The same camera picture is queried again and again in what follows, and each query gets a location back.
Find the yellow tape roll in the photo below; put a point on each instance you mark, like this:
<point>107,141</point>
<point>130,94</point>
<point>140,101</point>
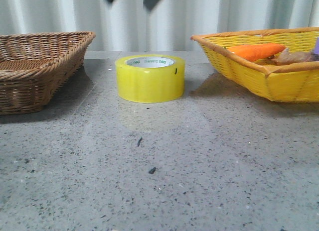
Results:
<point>151,78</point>

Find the white curtain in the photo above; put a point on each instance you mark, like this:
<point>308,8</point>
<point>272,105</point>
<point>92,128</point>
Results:
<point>126,25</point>

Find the brown wicker basket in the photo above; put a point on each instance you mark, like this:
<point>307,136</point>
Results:
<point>34,66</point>

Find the orange plush carrot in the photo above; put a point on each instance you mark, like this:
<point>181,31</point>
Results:
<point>256,52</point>

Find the brown ginger root toy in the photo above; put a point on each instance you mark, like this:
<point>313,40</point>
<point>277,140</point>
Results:
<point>286,57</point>

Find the yellow wicker basket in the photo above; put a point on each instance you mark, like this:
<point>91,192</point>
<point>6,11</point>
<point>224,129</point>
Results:
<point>294,83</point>

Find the purple object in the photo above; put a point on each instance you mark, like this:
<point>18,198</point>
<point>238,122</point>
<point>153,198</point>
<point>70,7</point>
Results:
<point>316,47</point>

